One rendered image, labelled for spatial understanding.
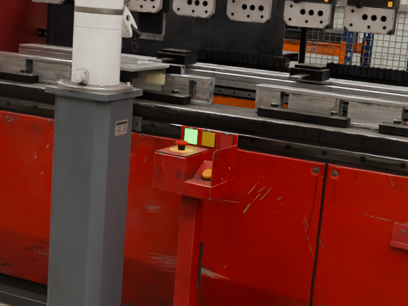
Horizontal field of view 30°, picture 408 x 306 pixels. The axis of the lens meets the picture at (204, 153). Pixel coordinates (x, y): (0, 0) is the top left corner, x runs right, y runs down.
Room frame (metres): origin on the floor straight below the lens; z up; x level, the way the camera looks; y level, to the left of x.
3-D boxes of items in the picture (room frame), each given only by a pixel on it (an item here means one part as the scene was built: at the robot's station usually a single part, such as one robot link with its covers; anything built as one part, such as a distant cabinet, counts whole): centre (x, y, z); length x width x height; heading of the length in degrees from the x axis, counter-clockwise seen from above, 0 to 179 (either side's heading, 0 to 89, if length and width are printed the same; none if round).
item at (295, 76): (2.68, -0.33, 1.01); 0.26 x 0.12 x 0.05; 157
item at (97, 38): (1.91, 0.29, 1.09); 0.19 x 0.19 x 0.18
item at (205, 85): (2.72, 0.17, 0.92); 0.39 x 0.06 x 0.10; 67
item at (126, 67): (2.60, 0.28, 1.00); 0.26 x 0.18 x 0.01; 157
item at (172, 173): (2.27, 0.02, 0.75); 0.20 x 0.16 x 0.18; 63
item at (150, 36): (2.74, 0.22, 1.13); 0.10 x 0.02 x 0.10; 67
